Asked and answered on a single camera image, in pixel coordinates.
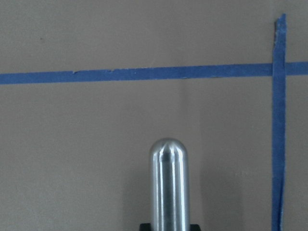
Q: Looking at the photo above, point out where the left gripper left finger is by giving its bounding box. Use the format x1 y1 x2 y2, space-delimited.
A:
140 223 153 231

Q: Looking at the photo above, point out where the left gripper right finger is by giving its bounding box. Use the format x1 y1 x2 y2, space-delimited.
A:
190 224 200 231

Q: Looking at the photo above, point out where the steel muddler with black cap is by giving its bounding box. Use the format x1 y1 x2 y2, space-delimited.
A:
150 138 191 231

